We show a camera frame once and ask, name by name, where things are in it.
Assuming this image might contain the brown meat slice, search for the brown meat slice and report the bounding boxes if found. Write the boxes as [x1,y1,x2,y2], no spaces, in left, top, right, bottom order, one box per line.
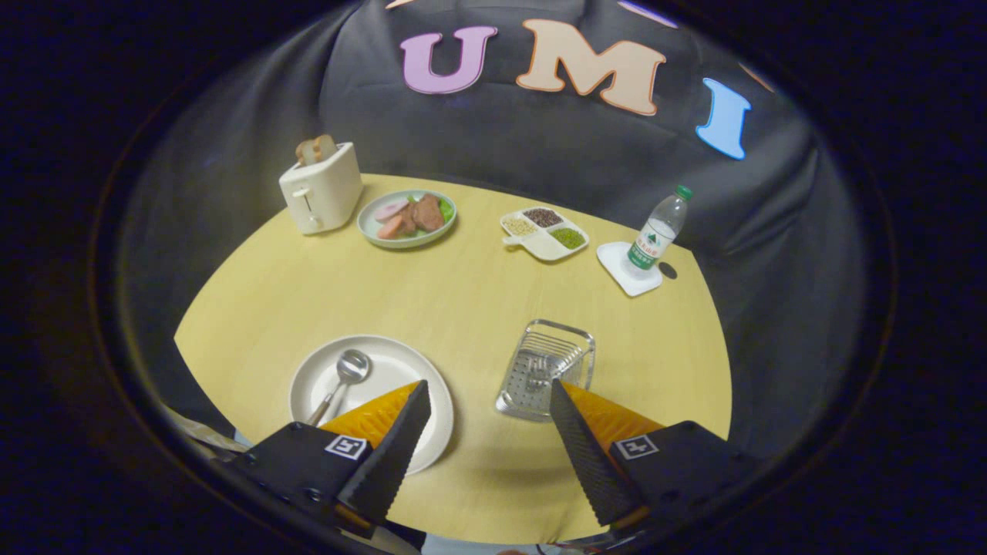
[413,193,446,232]

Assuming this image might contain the wooden handle metal spoon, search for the wooden handle metal spoon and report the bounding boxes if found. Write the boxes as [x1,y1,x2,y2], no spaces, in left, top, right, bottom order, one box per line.
[307,349,372,427]

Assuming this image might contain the pale crumpled cloth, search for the pale crumpled cloth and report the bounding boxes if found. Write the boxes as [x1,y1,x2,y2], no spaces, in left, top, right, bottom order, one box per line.
[166,405,248,456]

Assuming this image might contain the large white plate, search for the large white plate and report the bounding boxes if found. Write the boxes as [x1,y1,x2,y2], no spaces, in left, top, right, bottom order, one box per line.
[289,335,455,476]

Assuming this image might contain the light green food plate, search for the light green food plate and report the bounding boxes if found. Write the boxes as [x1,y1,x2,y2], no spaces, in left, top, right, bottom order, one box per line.
[357,190,458,250]

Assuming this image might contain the white toaster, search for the white toaster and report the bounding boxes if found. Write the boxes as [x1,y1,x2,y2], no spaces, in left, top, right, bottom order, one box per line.
[278,142,364,236]

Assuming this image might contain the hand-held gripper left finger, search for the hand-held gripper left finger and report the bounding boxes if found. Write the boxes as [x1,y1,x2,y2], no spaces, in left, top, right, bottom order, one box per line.
[224,379,433,539]

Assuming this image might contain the clear plastic water bottle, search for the clear plastic water bottle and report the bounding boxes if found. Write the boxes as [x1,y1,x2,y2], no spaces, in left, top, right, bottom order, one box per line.
[627,184,694,271]

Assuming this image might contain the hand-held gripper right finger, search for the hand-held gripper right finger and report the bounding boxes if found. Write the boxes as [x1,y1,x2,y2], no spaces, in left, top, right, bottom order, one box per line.
[549,378,760,540]

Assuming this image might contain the pink sausage slices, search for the pink sausage slices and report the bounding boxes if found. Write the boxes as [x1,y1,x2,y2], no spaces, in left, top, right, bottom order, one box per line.
[375,200,409,240]

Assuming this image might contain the white divided dish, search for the white divided dish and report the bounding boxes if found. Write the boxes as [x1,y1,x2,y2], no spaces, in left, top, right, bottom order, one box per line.
[500,207,591,263]

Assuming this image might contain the metal wire cutlery rack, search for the metal wire cutlery rack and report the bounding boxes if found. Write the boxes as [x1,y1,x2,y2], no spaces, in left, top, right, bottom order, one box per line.
[495,319,596,423]

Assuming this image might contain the white square coaster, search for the white square coaster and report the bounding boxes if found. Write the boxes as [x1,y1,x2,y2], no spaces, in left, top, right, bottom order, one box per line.
[597,241,664,298]

